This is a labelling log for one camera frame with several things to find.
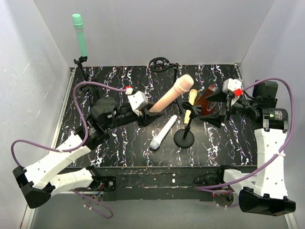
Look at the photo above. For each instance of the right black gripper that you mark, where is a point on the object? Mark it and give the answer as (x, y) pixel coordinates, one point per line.
(227, 108)

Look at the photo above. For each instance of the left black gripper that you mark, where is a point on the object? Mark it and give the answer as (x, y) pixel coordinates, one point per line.
(143, 116)

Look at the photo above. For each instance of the black round base stand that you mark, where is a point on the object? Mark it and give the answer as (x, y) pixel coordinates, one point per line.
(184, 138)
(96, 92)

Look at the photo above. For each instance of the pink microphone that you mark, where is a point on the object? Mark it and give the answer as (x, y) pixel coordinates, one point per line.
(181, 86)

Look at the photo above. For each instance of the black tripod clip stand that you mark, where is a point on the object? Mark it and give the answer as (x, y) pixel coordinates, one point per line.
(78, 62)

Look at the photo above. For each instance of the green microphone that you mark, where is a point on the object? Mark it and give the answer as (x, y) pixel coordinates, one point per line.
(78, 26)

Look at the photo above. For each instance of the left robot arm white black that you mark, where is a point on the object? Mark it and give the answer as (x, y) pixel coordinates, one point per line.
(44, 179)

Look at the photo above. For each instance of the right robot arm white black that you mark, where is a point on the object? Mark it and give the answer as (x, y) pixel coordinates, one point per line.
(262, 191)

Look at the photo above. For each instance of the brown wooden metronome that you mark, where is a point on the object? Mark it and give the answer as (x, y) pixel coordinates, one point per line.
(208, 107)

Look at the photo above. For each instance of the white microphone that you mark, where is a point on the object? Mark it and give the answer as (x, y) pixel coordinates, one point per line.
(156, 142)

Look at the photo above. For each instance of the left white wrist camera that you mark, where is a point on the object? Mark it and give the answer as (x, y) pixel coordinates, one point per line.
(138, 101)

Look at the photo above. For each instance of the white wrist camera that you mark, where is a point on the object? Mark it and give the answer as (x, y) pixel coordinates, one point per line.
(138, 101)
(232, 85)

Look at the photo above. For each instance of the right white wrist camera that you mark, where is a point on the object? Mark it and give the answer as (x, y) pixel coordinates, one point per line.
(232, 85)

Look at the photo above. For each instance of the black shock mount tripod stand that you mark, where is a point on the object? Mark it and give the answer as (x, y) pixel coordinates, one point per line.
(162, 64)

